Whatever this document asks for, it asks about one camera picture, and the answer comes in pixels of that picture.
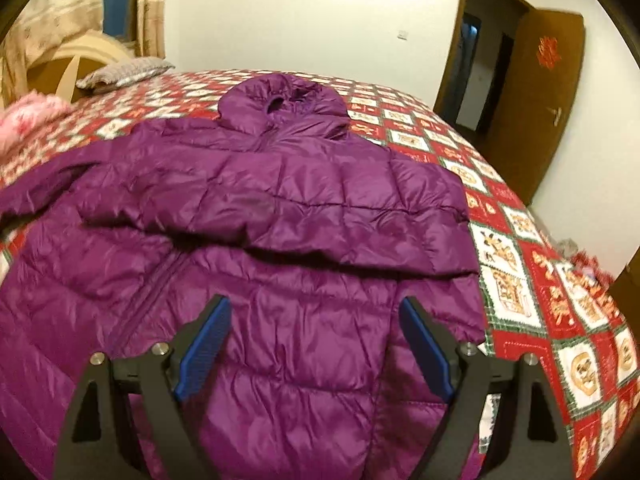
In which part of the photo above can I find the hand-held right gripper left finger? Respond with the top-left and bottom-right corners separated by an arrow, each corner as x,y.
57,294 -> 232,480

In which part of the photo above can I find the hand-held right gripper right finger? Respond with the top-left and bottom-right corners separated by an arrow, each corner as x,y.
402,296 -> 574,480

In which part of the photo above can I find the purple down jacket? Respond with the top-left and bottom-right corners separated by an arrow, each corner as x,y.
0,72 -> 493,480

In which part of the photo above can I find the red printed bedspread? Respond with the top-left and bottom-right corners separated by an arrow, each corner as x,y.
0,69 -> 640,480

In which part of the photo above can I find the brown wooden door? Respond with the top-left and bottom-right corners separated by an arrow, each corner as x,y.
482,7 -> 586,206

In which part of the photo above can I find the grey striped pillow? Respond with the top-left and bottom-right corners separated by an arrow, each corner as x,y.
76,57 -> 176,92

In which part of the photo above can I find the pink fluffy blanket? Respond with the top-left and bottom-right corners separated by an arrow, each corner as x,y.
0,89 -> 76,156

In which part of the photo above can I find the red paper door decoration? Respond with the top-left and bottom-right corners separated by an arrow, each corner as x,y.
535,35 -> 560,68

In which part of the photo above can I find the cream wooden headboard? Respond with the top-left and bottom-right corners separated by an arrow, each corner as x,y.
25,30 -> 137,106

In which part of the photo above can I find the beige floral curtain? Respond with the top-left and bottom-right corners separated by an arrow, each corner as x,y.
136,0 -> 167,59
0,0 -> 140,106

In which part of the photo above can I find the window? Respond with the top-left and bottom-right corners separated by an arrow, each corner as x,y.
102,0 -> 139,43

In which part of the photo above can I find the brown wooden door frame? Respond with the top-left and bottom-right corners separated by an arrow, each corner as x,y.
432,0 -> 531,136

